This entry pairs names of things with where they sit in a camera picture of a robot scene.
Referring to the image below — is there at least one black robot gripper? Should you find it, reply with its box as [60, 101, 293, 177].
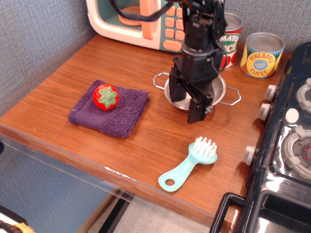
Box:
[169, 46, 223, 124]

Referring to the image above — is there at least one stainless steel two-handled pot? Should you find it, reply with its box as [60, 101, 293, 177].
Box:
[153, 72, 242, 111]

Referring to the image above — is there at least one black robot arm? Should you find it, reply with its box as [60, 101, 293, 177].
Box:
[169, 0, 227, 124]

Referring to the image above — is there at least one teal toy microwave oven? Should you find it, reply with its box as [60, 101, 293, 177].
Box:
[86, 0, 185, 53]

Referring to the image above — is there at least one teal dish brush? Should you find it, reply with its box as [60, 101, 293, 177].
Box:
[158, 136, 218, 192]

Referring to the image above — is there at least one purple folded towel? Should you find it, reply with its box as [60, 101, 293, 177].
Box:
[68, 80, 149, 138]

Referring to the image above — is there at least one tomato sauce can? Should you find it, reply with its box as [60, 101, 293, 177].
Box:
[220, 12, 243, 69]

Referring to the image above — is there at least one white stove knob middle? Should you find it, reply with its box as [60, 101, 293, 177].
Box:
[258, 103, 271, 121]

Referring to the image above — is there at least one white stove knob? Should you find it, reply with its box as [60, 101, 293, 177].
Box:
[265, 85, 277, 102]
[258, 103, 271, 121]
[242, 146, 256, 166]

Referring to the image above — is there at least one white stove knob lower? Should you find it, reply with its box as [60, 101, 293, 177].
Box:
[242, 146, 256, 166]

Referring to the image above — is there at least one red toy tomato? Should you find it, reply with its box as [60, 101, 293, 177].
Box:
[92, 83, 120, 111]

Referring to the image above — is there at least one white stove knob upper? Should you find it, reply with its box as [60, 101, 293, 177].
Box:
[265, 85, 277, 102]

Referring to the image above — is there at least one pineapple slices can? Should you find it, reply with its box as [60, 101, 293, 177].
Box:
[240, 32, 285, 79]

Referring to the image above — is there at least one black toy stove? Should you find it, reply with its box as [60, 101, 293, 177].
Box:
[210, 42, 311, 233]

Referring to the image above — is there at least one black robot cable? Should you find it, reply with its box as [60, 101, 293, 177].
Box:
[108, 0, 174, 22]

